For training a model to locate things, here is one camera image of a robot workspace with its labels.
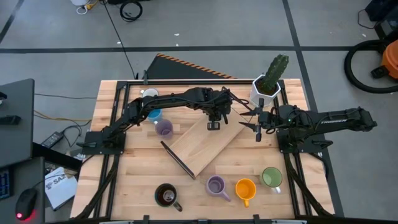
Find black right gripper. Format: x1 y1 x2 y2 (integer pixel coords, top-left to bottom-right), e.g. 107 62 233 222
238 98 276 142

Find purple ribbed cup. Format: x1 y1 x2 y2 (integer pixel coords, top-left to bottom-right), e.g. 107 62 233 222
154 119 174 140

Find green mug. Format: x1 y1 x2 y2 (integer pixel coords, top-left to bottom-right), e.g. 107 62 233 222
259 166 284 194

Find light blue mug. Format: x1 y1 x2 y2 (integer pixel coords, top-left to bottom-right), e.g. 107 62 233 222
146 108 164 125

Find white mug with blue pattern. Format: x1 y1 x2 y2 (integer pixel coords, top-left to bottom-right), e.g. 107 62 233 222
139 88 160 99

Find orange mug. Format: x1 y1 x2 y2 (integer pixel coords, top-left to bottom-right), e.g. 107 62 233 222
234 178 257 208

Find lilac mug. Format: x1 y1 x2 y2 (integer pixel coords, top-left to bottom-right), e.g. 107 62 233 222
205 175 232 202

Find dark speckled mug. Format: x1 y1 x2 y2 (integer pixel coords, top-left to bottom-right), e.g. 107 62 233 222
154 182 183 213

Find white hexagonal plant pot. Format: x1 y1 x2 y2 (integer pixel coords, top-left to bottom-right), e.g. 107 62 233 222
250 74 282 108

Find black device with white connector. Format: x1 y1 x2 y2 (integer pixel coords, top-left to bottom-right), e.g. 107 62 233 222
74 79 335 224

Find green cactus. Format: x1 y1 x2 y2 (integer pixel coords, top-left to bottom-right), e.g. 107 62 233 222
262 54 290 94

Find black ramp with orange stripes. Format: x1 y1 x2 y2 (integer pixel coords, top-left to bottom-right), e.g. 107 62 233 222
145 52 238 80

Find orange black vacuum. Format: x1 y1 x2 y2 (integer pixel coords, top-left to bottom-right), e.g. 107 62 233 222
343 39 398 94

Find orange vacuum cleaner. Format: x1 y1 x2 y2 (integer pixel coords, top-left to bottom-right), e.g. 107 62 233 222
370 39 398 80

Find black power adapter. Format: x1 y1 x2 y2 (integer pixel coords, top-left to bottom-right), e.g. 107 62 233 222
40 131 65 149

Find black metal beam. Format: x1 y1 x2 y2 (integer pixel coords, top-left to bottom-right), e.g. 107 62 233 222
32 142 83 171

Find black equipment case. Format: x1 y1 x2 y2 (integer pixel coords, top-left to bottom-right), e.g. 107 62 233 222
365 0 398 41

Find white printed cardboard box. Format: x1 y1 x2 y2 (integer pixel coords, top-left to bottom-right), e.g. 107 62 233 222
44 167 78 212

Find black desk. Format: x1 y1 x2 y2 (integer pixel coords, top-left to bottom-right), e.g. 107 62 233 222
0 156 47 224

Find dark grey desk top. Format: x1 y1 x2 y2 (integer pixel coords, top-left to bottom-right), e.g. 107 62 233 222
0 78 35 169

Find small black desk object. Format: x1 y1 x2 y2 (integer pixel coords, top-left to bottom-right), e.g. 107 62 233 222
0 114 22 126

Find black computer mouse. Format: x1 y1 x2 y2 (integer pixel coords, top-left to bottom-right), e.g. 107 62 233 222
14 187 39 222

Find small screen device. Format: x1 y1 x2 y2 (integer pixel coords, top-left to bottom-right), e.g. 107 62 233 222
0 167 12 200

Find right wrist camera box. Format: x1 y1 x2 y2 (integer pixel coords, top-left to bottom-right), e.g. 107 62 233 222
261 111 272 128

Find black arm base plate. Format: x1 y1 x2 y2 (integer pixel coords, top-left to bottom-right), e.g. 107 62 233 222
76 130 127 156
276 129 333 154

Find black coiled cable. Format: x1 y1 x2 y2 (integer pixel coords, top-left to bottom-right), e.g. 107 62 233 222
119 0 144 22

